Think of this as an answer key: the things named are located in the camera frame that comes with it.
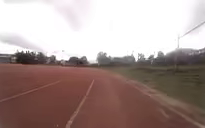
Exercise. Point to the row of trees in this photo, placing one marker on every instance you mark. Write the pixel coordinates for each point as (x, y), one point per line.
(123, 60)

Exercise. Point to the pale kerb strip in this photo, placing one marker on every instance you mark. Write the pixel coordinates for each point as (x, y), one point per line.
(163, 100)

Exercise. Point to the red running track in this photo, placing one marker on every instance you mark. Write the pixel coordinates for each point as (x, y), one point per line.
(40, 106)

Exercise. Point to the green grass field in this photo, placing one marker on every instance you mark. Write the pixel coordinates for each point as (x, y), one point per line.
(186, 83)

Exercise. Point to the pole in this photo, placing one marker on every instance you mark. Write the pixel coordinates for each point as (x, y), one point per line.
(178, 50)

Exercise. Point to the building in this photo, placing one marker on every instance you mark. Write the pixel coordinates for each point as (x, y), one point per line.
(1, 58)

